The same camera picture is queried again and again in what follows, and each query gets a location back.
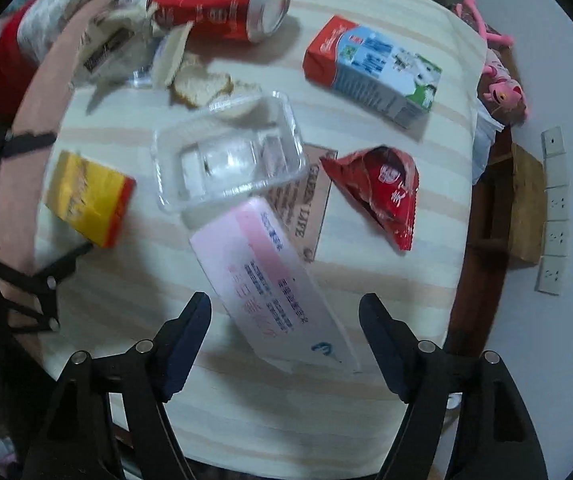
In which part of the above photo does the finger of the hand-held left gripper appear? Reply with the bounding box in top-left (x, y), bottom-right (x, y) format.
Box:
top-left (1, 130), bottom-right (58, 158)
top-left (0, 241), bottom-right (95, 334)

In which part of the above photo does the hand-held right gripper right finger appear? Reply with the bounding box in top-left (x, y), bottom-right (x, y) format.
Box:
top-left (358, 293), bottom-right (550, 480)

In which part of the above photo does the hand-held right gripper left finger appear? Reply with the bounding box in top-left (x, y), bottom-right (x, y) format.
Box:
top-left (20, 291), bottom-right (213, 480)

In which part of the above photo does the yellow snack packet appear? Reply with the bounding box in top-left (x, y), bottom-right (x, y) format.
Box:
top-left (45, 150), bottom-right (137, 250)

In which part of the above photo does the pink white tissue pack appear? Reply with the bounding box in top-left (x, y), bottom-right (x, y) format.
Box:
top-left (189, 196), bottom-right (363, 375)

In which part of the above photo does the clear plastic bread wrapper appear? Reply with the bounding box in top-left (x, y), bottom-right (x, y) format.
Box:
top-left (69, 0), bottom-right (194, 116)

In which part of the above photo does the red soda can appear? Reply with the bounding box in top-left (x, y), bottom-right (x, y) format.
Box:
top-left (146, 0), bottom-right (292, 44)

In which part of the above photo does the pink suede table cover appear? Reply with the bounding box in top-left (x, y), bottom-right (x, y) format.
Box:
top-left (0, 0), bottom-right (117, 376)

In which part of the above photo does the striped tablecloth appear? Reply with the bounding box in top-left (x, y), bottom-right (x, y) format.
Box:
top-left (31, 0), bottom-right (490, 479)

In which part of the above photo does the checked bed sheet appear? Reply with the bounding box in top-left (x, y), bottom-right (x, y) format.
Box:
top-left (14, 0), bottom-right (97, 63)

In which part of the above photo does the red snack wrapper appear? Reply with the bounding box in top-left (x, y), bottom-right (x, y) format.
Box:
top-left (319, 146), bottom-right (420, 252)

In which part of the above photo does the bread slice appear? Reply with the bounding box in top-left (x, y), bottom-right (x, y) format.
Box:
top-left (169, 52), bottom-right (262, 121)

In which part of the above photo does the clear plastic tray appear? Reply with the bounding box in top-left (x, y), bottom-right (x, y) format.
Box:
top-left (150, 91), bottom-right (309, 216)

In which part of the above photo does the wooden box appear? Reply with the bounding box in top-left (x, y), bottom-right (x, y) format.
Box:
top-left (509, 142), bottom-right (546, 267)

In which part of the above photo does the white cloth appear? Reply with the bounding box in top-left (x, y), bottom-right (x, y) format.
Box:
top-left (471, 105), bottom-right (506, 186)

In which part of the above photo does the pink plush toy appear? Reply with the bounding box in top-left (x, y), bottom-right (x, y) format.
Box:
top-left (454, 0), bottom-right (530, 126)

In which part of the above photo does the red blue milk carton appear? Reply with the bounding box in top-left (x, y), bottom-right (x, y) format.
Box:
top-left (303, 15), bottom-right (443, 130)

